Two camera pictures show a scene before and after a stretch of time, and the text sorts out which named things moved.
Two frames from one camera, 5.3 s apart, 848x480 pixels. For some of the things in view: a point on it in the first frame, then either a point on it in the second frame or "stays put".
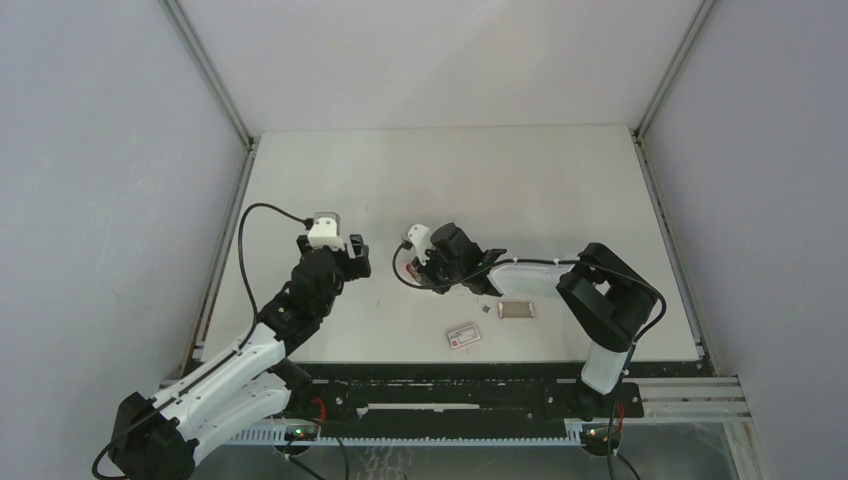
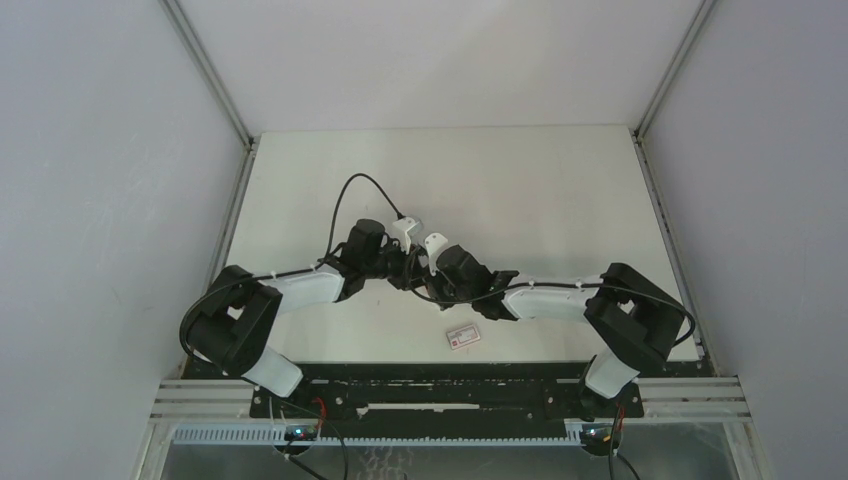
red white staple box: x=463 y=336 stays put
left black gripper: x=357 y=267 to x=400 y=281
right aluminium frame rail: x=637 y=135 stays put
